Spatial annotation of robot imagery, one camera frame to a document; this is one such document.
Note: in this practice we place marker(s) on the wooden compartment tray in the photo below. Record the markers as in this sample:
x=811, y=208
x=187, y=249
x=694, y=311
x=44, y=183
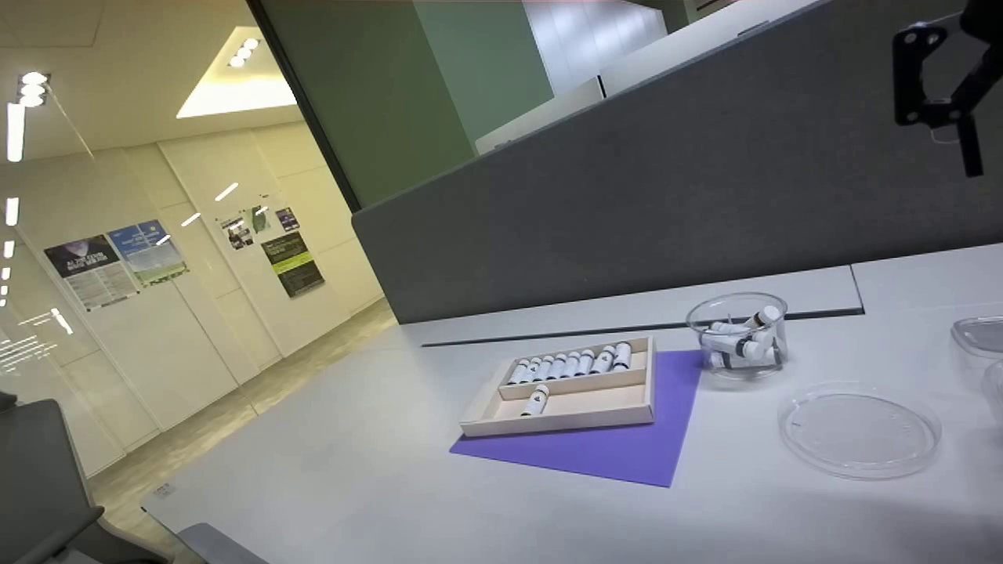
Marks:
x=586, y=402

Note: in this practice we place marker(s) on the clear glass bowl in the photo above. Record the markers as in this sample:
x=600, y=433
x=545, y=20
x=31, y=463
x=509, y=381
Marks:
x=724, y=309

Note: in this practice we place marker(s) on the clear round dish lid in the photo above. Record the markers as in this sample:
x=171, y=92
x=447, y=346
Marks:
x=861, y=433

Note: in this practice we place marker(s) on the black office chair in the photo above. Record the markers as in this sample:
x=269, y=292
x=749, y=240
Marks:
x=43, y=480

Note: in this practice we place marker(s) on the black and green wall poster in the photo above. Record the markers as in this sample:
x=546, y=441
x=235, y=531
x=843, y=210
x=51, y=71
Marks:
x=294, y=268

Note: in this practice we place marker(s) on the blue and green wall poster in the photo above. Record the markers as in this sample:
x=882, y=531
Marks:
x=152, y=251

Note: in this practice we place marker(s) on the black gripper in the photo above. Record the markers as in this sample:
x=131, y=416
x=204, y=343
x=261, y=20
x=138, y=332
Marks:
x=915, y=73

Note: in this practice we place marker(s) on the white ledge behind partition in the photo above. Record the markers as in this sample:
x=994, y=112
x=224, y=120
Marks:
x=648, y=58

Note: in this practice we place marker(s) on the purple square mat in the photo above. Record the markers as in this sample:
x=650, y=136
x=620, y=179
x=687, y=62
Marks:
x=637, y=449

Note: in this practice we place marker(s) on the dark gray partition panel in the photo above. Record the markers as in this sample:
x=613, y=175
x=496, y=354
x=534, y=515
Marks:
x=680, y=175

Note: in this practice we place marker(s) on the small dark wall picture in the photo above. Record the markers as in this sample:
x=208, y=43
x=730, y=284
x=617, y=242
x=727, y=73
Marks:
x=286, y=218
x=240, y=232
x=258, y=218

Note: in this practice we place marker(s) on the bright ceiling light panel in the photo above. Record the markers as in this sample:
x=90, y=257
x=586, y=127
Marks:
x=240, y=79

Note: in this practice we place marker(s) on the wall poster with dark photo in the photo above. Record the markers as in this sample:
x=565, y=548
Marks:
x=90, y=272

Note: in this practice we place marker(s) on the clear glass jar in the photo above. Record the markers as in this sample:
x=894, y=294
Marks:
x=983, y=337

